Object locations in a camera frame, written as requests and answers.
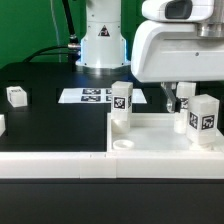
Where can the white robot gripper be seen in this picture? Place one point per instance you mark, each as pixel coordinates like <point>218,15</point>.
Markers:
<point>180,40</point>

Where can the white square table top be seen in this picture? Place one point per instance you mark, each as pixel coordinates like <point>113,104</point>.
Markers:
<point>153,132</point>

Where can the white sheet with tag markers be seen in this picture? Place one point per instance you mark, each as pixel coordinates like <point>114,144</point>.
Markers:
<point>85,95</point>

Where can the white U-shaped obstacle fence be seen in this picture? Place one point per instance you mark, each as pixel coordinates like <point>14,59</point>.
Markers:
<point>110,164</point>

